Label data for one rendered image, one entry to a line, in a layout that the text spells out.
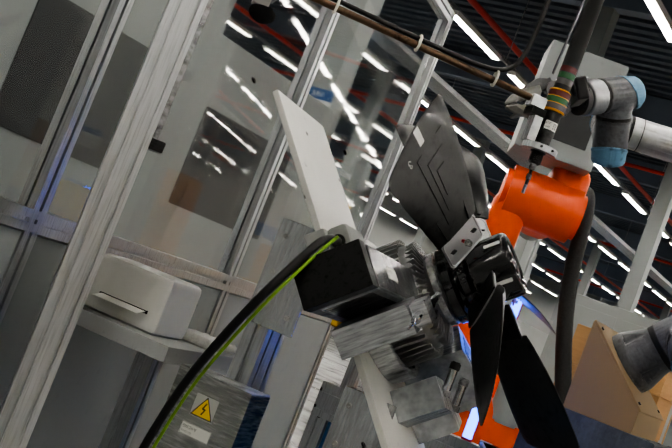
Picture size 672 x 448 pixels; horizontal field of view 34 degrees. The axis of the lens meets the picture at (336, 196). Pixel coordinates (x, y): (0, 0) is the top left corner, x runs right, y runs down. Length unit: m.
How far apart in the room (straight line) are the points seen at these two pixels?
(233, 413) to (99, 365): 0.50
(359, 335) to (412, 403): 0.26
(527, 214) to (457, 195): 4.21
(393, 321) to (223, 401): 0.38
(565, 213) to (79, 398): 4.13
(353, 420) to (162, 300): 0.42
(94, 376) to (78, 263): 0.51
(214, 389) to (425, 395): 0.37
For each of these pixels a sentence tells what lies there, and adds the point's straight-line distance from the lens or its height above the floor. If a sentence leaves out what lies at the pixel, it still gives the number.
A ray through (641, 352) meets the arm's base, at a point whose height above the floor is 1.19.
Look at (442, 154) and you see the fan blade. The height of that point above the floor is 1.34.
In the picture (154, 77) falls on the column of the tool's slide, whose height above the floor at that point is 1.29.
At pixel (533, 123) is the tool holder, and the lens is 2.12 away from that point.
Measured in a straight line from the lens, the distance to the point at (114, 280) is 2.11.
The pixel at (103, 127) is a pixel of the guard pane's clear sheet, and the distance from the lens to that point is 2.10.
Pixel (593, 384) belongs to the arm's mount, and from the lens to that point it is 2.67.
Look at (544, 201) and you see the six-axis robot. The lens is 6.09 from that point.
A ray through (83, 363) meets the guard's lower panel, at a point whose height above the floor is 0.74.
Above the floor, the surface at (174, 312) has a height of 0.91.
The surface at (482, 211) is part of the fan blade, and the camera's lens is 2.11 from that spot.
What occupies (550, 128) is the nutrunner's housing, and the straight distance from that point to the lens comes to 2.14.
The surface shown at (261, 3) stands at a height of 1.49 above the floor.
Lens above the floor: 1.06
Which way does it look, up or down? 5 degrees up
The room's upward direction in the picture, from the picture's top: 21 degrees clockwise
